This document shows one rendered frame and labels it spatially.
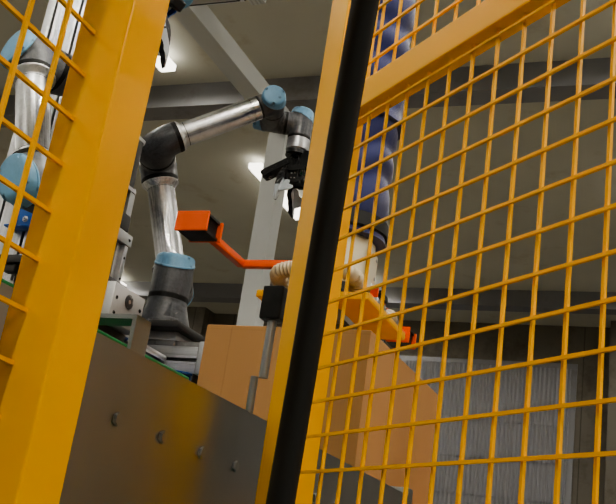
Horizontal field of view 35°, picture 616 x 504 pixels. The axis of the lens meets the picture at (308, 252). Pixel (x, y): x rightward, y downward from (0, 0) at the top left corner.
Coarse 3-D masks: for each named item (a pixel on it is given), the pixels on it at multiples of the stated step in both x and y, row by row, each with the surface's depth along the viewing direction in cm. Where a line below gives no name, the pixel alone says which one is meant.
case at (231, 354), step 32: (224, 352) 219; (256, 352) 216; (352, 352) 208; (224, 384) 216; (384, 384) 217; (352, 416) 203; (384, 416) 217; (416, 416) 241; (320, 448) 203; (352, 448) 200; (416, 448) 241; (416, 480) 241
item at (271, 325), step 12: (264, 288) 126; (276, 288) 125; (264, 300) 125; (276, 300) 124; (264, 312) 124; (276, 312) 124; (264, 348) 123; (264, 360) 123; (264, 372) 122; (252, 384) 122; (252, 396) 122; (252, 408) 121
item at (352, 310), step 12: (348, 300) 229; (360, 300) 227; (372, 300) 229; (348, 312) 238; (372, 312) 235; (384, 312) 238; (372, 324) 245; (384, 324) 243; (396, 324) 248; (384, 336) 254; (396, 336) 252
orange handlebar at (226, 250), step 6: (222, 240) 243; (216, 246) 242; (222, 246) 243; (228, 246) 246; (222, 252) 246; (228, 252) 246; (234, 252) 249; (228, 258) 250; (234, 258) 250; (240, 258) 253; (234, 264) 254; (240, 264) 253; (246, 264) 254; (252, 264) 254; (258, 264) 253; (264, 264) 252; (270, 264) 252; (402, 330) 294
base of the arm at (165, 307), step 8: (152, 296) 275; (160, 296) 274; (168, 296) 274; (176, 296) 274; (152, 304) 273; (160, 304) 272; (168, 304) 272; (176, 304) 274; (184, 304) 276; (144, 312) 272; (152, 312) 271; (160, 312) 271; (168, 312) 272; (176, 312) 272; (184, 312) 275; (184, 320) 274
